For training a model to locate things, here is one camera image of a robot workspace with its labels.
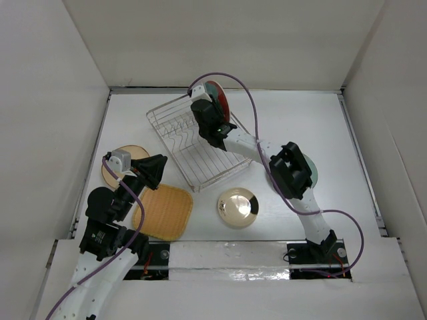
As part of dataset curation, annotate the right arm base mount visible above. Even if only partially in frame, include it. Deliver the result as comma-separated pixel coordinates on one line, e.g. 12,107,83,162
282,239,352,280

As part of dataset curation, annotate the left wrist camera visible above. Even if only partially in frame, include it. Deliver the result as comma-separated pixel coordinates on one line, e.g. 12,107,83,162
106,149,131,173

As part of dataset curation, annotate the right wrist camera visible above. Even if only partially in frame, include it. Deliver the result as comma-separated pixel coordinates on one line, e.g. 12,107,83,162
188,83,212,103

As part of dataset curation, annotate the woven bamboo square tray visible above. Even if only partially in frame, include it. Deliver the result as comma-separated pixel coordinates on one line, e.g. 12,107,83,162
140,184,193,241

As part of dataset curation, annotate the wire dish rack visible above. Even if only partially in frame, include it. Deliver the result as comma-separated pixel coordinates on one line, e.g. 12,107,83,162
146,95,251,192

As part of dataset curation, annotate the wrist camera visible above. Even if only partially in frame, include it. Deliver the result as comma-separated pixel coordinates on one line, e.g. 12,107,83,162
106,149,131,173
188,83,212,103

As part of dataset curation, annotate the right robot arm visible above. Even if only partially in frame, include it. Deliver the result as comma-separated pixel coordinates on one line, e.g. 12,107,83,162
191,99,337,264

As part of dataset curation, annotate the red and teal floral plate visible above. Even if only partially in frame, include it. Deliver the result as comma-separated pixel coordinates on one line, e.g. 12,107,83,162
205,80,230,122

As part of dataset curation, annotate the small black plate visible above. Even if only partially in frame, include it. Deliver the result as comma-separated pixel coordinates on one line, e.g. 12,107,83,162
209,89,222,115

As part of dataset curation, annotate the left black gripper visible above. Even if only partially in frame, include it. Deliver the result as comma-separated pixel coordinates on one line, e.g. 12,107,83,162
115,153,167,219

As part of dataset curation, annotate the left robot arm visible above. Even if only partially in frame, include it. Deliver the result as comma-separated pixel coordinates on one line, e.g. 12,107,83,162
46,149,167,319

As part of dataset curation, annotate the light green flower bowl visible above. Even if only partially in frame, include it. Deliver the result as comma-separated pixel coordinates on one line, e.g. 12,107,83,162
303,153,318,189

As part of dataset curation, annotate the gold rimmed cream plate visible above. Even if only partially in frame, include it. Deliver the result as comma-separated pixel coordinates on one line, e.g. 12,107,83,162
217,187,260,229

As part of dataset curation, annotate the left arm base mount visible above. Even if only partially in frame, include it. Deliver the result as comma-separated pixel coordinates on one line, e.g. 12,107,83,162
124,241,170,281

